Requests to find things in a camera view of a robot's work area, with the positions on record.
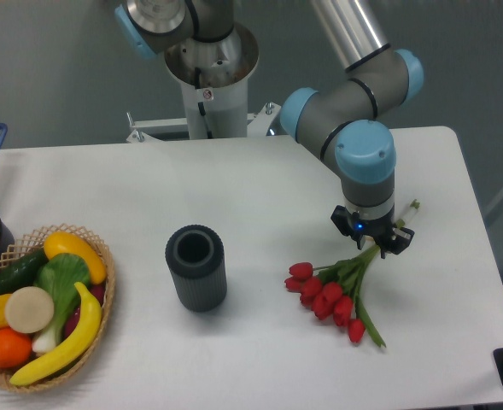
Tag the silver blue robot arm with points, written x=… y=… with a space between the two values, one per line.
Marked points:
x=212 y=58

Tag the green bok choy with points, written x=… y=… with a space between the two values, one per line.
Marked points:
x=57 y=278

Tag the yellow banana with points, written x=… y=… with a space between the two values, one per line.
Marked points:
x=70 y=349

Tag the green cucumber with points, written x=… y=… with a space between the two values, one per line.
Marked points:
x=22 y=273

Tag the red tulip bouquet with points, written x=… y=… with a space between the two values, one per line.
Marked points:
x=334 y=292

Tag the yellow squash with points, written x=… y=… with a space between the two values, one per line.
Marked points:
x=62 y=242

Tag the woven wicker basket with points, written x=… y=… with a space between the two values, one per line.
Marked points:
x=34 y=240

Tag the orange fruit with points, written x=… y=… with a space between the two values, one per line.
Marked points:
x=15 y=348

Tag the dark grey ribbed vase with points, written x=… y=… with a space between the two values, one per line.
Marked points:
x=195 y=257

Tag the beige round disc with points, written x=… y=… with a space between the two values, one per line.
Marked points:
x=29 y=310

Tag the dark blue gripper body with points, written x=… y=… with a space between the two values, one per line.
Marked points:
x=376 y=222

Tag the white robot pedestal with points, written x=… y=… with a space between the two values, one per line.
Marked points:
x=211 y=113

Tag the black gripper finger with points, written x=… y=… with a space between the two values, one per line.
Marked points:
x=344 y=221
x=395 y=241

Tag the dark red vegetable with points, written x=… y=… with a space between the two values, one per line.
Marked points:
x=98 y=291

